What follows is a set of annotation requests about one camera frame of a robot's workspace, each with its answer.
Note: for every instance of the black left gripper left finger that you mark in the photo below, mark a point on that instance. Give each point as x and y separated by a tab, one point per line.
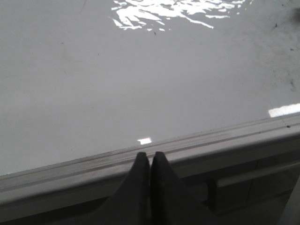
128	205

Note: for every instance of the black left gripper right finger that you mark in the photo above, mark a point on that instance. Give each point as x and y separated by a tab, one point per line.
171	201

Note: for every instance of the white plastic marker tray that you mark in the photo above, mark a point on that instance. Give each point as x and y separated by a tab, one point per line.
220	191

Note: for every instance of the white whiteboard with aluminium frame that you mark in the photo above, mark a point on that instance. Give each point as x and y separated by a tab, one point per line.
87	84

